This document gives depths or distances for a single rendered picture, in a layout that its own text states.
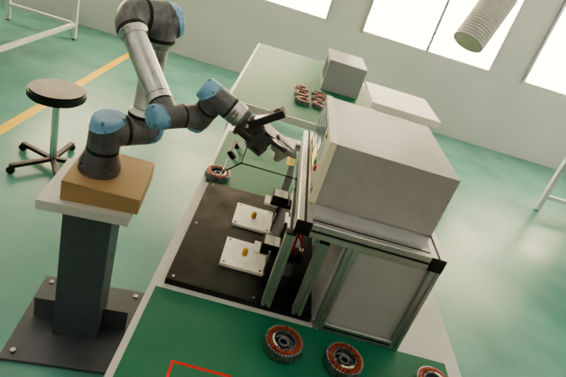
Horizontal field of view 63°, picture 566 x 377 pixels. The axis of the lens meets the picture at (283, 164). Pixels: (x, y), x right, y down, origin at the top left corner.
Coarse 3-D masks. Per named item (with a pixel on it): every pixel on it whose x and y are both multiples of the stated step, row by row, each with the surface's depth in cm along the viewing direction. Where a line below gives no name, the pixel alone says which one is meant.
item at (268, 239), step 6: (264, 234) 157; (264, 240) 154; (270, 240) 155; (276, 240) 156; (258, 246) 157; (264, 246) 153; (270, 246) 153; (276, 246) 153; (258, 252) 155; (264, 252) 154; (276, 252) 154; (294, 252) 157; (288, 258) 154; (294, 258) 154
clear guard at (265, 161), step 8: (240, 144) 175; (240, 152) 166; (248, 152) 165; (264, 152) 168; (272, 152) 170; (296, 152) 177; (232, 160) 163; (240, 160) 159; (248, 160) 159; (256, 160) 161; (264, 160) 163; (272, 160) 165; (296, 160) 171; (224, 168) 160; (264, 168) 157; (272, 168) 159; (280, 168) 161; (288, 168) 162; (296, 168) 164; (288, 176) 158; (296, 176) 159
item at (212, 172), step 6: (210, 168) 204; (216, 168) 207; (222, 168) 207; (210, 174) 200; (216, 174) 201; (222, 174) 202; (228, 174) 204; (210, 180) 201; (216, 180) 200; (222, 180) 201
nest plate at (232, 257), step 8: (232, 240) 164; (240, 240) 165; (224, 248) 159; (232, 248) 160; (240, 248) 161; (248, 248) 163; (224, 256) 155; (232, 256) 156; (240, 256) 158; (248, 256) 159; (256, 256) 160; (264, 256) 161; (224, 264) 152; (232, 264) 153; (240, 264) 154; (248, 264) 155; (256, 264) 156; (248, 272) 153; (256, 272) 153
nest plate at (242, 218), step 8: (240, 208) 184; (248, 208) 185; (256, 208) 187; (240, 216) 178; (248, 216) 180; (256, 216) 182; (264, 216) 183; (232, 224) 174; (240, 224) 174; (248, 224) 176; (256, 224) 177; (264, 224) 179; (264, 232) 175
